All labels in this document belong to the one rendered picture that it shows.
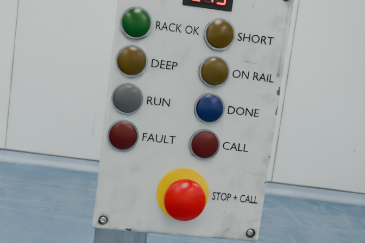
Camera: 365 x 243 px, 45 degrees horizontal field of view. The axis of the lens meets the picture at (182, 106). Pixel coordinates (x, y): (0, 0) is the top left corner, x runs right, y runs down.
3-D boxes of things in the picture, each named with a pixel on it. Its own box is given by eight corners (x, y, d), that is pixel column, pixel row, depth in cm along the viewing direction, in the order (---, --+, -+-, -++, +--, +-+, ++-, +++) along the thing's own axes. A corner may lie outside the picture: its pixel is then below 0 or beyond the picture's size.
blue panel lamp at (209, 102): (222, 124, 42) (226, 96, 42) (194, 121, 42) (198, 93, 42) (220, 123, 43) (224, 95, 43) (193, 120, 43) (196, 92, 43)
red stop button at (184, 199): (203, 225, 41) (209, 184, 41) (162, 222, 41) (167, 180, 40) (197, 209, 46) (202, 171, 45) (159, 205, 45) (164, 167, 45)
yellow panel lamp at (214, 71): (227, 87, 42) (231, 59, 42) (199, 84, 42) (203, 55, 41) (226, 87, 43) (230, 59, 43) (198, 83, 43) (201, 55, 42)
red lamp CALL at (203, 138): (217, 160, 43) (221, 133, 42) (189, 158, 42) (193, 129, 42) (215, 158, 44) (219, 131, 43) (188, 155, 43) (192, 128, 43)
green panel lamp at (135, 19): (149, 39, 41) (152, 9, 41) (119, 34, 40) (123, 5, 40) (149, 39, 42) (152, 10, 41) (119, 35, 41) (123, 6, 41)
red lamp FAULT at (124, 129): (135, 152, 42) (139, 123, 42) (106, 149, 42) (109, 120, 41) (135, 150, 43) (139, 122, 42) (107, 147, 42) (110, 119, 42)
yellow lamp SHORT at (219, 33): (232, 50, 42) (237, 21, 41) (204, 46, 41) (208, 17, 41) (231, 50, 42) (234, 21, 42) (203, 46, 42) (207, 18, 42)
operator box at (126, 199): (258, 243, 45) (297, -13, 42) (91, 229, 43) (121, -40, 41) (244, 221, 51) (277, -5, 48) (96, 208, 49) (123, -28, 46)
